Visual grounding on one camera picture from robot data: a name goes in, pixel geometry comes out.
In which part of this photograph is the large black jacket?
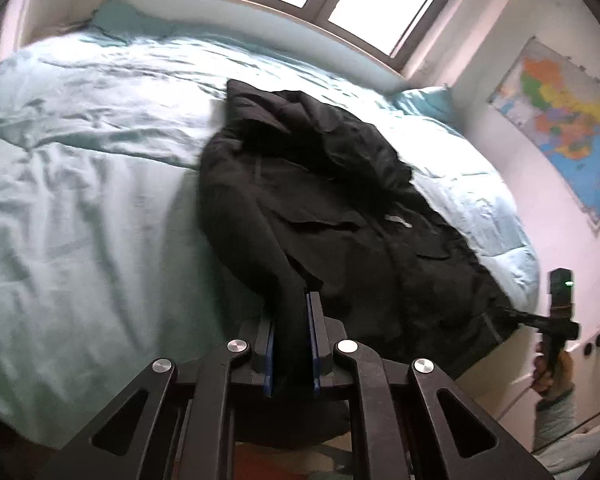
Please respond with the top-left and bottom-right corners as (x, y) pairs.
(197, 78), (522, 451)

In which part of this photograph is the grey sleeve right forearm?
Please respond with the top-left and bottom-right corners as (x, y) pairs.
(532, 386), (577, 452)

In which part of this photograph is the person's right hand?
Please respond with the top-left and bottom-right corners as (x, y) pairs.
(532, 344), (574, 401)

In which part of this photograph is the light teal duvet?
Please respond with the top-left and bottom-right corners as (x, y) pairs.
(0, 25), (540, 448)

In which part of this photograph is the teal pillow by map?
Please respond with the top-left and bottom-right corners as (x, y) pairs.
(387, 86), (460, 136)

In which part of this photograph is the black camera box green light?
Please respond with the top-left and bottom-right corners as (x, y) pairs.
(548, 268), (574, 318)

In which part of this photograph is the colourful wall map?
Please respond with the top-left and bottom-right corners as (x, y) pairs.
(488, 37), (600, 231)

